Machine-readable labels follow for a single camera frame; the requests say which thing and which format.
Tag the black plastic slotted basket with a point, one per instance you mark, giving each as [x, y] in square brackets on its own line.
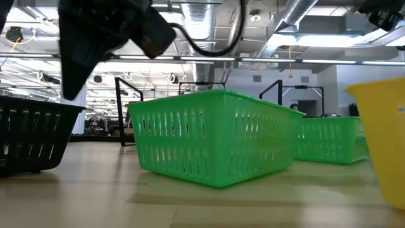
[31, 136]

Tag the person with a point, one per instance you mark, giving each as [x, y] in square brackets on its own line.
[294, 107]

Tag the yellow plastic slotted basket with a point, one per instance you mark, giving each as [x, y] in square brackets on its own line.
[389, 142]

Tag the wide silver ceiling duct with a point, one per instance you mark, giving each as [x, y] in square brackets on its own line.
[199, 38]

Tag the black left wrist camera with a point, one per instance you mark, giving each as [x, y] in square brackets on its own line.
[155, 35]

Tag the slanted silver ceiling duct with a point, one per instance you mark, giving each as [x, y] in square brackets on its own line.
[284, 25]

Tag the long ceiling light bar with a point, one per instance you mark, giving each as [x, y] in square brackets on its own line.
[269, 60]

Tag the black background station frame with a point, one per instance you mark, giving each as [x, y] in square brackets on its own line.
[302, 86]
[202, 83]

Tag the green plastic slotted basket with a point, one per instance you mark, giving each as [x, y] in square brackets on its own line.
[205, 139]
[329, 139]

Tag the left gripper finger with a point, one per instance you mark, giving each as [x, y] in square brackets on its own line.
[79, 57]

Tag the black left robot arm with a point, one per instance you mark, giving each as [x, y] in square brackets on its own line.
[4, 12]

